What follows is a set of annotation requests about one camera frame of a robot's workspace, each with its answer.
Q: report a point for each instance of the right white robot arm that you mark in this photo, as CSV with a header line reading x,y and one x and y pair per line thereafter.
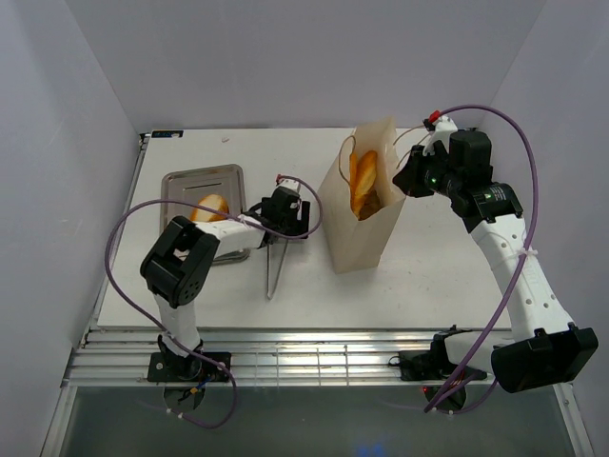
x,y
546,346

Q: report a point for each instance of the metal tongs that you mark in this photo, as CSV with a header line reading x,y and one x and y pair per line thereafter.
x,y
275,258

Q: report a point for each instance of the metal tray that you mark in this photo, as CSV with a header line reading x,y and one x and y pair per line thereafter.
x,y
194,185

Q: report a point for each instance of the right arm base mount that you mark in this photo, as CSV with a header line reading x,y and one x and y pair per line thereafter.
x,y
419,365

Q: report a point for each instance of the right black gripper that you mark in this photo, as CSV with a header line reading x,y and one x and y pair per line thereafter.
x,y
407,178

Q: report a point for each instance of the oval bread loaf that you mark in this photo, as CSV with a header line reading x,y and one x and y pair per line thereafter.
x,y
217,203

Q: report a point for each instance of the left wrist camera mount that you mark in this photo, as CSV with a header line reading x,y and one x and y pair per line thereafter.
x,y
291,186

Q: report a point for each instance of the long baguette bread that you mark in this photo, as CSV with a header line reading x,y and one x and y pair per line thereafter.
x,y
353,166
366,177

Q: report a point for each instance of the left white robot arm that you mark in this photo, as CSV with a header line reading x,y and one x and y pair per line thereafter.
x,y
178,264

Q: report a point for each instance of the aluminium frame rail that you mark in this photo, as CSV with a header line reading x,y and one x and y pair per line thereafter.
x,y
300,358

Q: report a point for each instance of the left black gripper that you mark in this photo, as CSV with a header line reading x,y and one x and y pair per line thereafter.
x,y
299,228

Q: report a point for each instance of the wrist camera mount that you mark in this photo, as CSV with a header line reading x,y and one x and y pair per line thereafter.
x,y
439,127
291,186

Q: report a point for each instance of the beige paper bag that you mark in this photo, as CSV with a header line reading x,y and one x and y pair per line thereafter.
x,y
354,244

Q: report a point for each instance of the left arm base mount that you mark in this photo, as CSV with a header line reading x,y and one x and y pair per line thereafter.
x,y
171,368

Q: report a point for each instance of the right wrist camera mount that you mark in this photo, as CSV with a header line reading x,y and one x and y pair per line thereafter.
x,y
439,127

